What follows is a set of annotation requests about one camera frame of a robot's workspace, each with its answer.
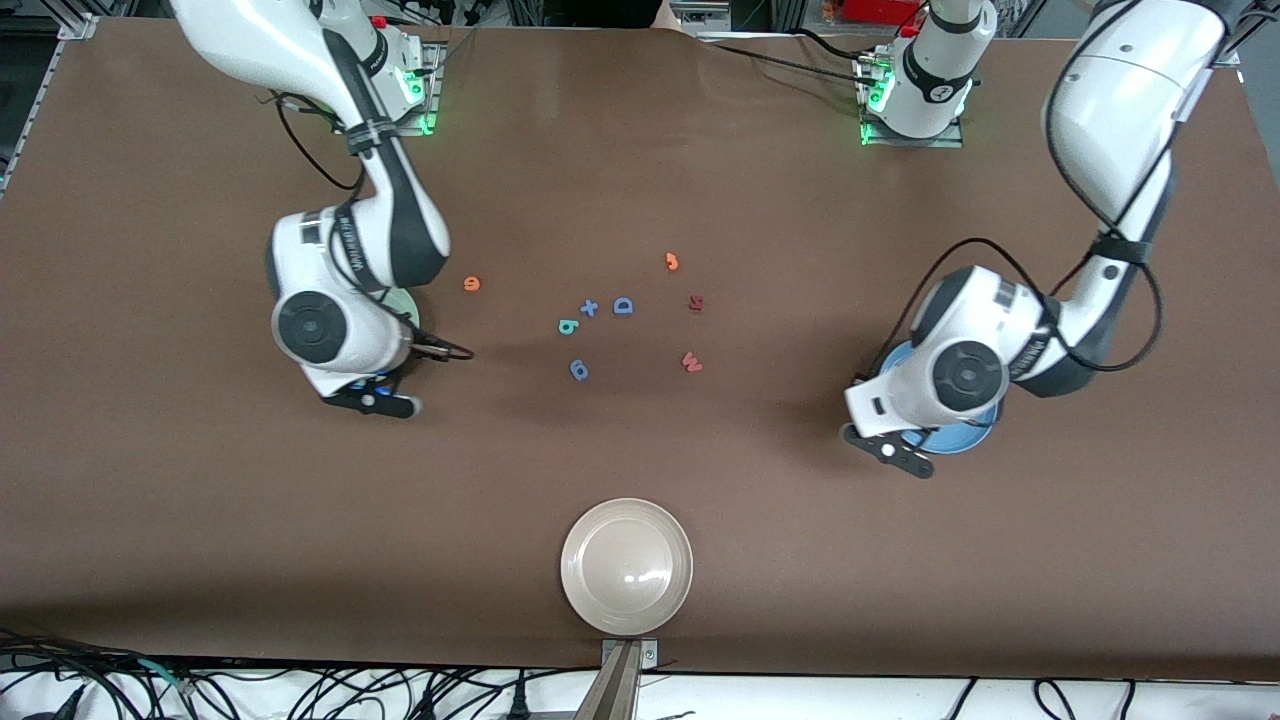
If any beige plate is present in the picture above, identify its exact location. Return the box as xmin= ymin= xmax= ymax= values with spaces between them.
xmin=560 ymin=498 xmax=694 ymax=637

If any person in dark clothing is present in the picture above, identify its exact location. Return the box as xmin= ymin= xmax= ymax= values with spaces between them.
xmin=590 ymin=0 xmax=683 ymax=29

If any blue plate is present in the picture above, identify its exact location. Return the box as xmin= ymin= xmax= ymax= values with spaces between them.
xmin=878 ymin=340 xmax=1003 ymax=456

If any red box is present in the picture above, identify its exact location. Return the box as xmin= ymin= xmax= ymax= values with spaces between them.
xmin=845 ymin=0 xmax=923 ymax=26

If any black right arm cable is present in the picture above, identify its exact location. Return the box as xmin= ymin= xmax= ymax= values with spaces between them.
xmin=272 ymin=92 xmax=367 ymax=193

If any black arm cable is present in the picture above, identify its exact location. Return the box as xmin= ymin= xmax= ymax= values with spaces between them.
xmin=272 ymin=92 xmax=367 ymax=193
xmin=880 ymin=0 xmax=1167 ymax=375

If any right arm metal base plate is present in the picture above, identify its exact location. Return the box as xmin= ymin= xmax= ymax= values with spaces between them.
xmin=400 ymin=40 xmax=443 ymax=136

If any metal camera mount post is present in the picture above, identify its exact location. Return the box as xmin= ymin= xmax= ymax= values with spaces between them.
xmin=575 ymin=638 xmax=661 ymax=720

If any teal floor cable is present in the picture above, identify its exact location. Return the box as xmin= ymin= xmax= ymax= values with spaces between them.
xmin=140 ymin=658 xmax=193 ymax=693

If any black table cable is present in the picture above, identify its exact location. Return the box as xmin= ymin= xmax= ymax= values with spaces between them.
xmin=700 ymin=38 xmax=876 ymax=89
xmin=790 ymin=28 xmax=903 ymax=63

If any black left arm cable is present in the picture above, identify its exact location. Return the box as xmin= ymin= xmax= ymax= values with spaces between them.
xmin=880 ymin=0 xmax=1167 ymax=375

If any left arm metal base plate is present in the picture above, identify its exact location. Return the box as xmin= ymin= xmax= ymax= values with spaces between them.
xmin=858 ymin=50 xmax=966 ymax=148

